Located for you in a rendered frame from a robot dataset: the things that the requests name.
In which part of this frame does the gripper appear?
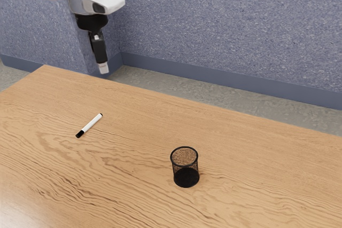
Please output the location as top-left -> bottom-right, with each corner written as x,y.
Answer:
74,13 -> 110,75

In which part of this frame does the white marker pen black cap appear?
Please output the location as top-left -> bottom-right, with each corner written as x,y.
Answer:
75,113 -> 104,139

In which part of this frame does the black mesh pen holder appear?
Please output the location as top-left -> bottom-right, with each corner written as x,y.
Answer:
169,146 -> 200,188

